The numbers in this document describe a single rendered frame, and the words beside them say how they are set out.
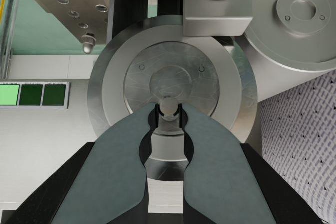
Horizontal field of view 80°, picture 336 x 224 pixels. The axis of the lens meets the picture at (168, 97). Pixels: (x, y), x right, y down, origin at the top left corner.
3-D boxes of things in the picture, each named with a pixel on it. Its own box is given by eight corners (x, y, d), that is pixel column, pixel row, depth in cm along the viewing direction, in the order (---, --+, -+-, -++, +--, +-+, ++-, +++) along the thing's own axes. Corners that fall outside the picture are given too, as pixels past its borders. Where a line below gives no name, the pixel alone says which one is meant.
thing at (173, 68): (220, 40, 16) (220, 136, 15) (215, 51, 18) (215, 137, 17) (126, 38, 16) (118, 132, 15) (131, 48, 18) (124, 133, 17)
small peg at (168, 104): (155, 115, 12) (160, 92, 13) (158, 119, 15) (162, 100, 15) (177, 120, 12) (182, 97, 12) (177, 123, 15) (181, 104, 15)
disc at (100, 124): (250, 11, 19) (267, 181, 16) (248, 14, 19) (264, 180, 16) (92, 15, 19) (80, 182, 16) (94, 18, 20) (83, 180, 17)
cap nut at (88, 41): (93, 34, 52) (91, 50, 51) (98, 41, 56) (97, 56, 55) (79, 34, 52) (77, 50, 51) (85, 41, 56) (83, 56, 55)
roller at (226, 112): (236, 21, 17) (249, 160, 15) (199, 90, 43) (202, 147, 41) (104, 25, 18) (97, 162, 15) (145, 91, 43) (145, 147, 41)
